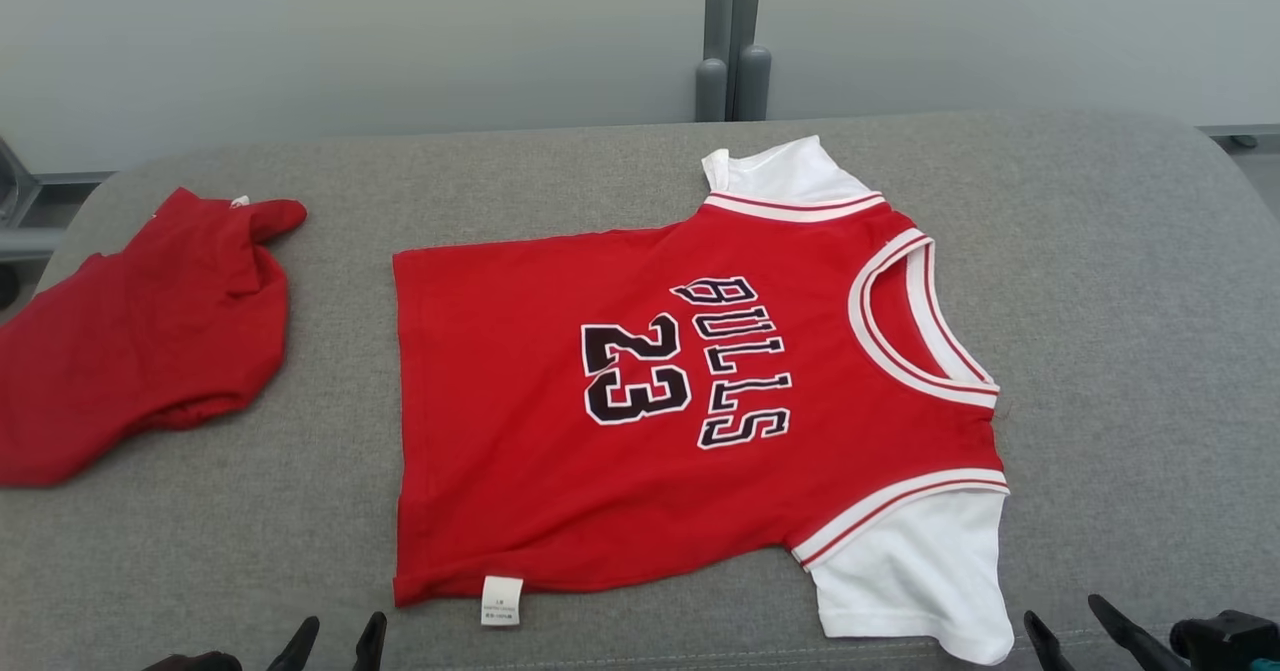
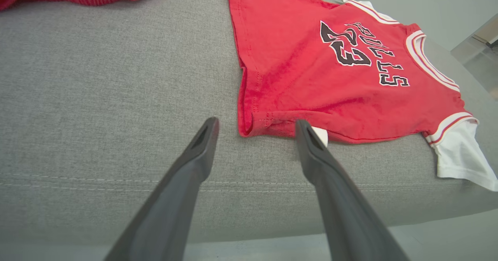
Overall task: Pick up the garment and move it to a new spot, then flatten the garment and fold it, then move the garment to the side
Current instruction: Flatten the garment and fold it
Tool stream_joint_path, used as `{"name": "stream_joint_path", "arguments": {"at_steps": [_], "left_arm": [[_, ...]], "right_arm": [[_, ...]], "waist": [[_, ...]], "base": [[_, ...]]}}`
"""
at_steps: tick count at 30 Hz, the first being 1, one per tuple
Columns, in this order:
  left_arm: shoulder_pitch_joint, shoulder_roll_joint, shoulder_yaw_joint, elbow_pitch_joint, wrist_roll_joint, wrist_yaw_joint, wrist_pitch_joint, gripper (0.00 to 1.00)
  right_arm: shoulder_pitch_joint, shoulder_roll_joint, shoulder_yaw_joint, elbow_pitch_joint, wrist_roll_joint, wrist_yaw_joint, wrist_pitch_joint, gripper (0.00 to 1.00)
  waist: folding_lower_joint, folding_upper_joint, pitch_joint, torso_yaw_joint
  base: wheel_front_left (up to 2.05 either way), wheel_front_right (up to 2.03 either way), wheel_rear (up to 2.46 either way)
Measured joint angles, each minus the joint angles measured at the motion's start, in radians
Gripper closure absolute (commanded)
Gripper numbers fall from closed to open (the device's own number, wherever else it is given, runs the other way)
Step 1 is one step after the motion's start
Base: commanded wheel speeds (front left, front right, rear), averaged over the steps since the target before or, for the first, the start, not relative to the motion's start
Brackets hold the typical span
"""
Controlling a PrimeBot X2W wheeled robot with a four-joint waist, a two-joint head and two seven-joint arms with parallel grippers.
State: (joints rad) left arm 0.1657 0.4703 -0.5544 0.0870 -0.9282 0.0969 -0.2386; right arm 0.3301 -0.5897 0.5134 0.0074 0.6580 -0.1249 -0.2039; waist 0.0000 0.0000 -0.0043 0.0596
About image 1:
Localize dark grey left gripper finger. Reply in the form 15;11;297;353
266;616;321;671
352;611;388;671

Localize grey fabric sofa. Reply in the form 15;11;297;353
0;111;1280;671

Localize red shorts with white panels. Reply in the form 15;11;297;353
0;187;308;489

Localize red Bulls 23 jersey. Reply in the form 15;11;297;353
392;135;1016;666

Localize grey metal cart frame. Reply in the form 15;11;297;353
0;136;113;262

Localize grey partition base foot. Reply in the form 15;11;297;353
1195;123;1280;150

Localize grey metal partition post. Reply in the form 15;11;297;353
695;0;773;122

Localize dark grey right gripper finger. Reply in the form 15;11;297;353
1022;610;1077;671
1088;594;1189;671

